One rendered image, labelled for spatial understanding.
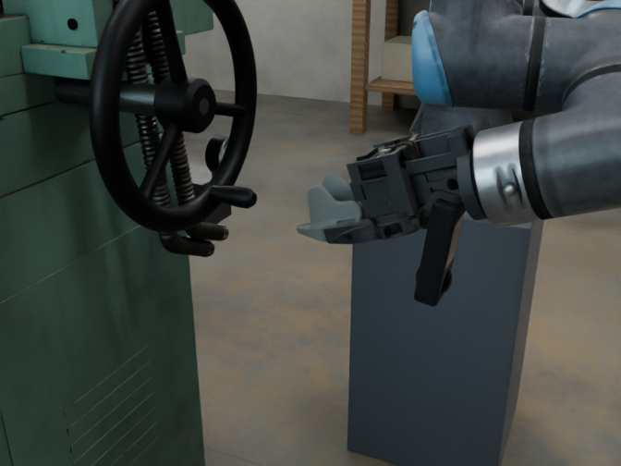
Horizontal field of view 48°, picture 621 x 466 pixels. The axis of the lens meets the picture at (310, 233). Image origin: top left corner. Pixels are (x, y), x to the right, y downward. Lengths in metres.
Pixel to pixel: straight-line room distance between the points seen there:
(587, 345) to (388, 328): 0.77
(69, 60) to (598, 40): 0.53
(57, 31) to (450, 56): 0.43
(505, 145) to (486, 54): 0.11
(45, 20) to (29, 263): 0.28
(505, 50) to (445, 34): 0.06
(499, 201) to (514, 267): 0.58
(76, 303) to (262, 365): 0.84
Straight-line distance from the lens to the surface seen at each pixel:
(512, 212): 0.63
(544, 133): 0.62
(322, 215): 0.72
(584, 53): 0.69
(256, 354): 1.79
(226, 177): 0.88
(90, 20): 0.81
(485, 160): 0.62
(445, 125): 1.21
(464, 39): 0.69
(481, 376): 1.31
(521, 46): 0.69
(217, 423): 1.59
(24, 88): 0.87
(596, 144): 0.60
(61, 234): 0.94
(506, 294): 1.22
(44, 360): 0.97
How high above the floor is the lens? 1.00
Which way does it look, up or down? 24 degrees down
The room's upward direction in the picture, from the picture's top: straight up
